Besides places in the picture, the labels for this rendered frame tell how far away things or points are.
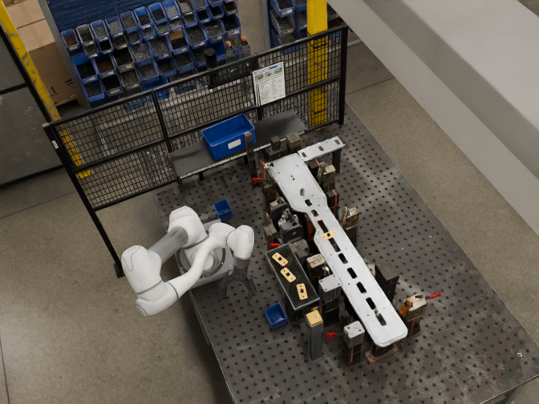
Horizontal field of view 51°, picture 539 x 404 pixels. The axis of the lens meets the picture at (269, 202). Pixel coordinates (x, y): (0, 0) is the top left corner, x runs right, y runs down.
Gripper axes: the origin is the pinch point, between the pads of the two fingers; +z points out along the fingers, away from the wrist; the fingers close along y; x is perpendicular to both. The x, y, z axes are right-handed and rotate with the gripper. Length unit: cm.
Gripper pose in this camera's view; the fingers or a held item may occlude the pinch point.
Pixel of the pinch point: (236, 299)
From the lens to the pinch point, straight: 311.5
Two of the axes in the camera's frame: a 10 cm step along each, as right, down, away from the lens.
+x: -2.4, 2.5, -9.4
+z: -1.3, 9.5, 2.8
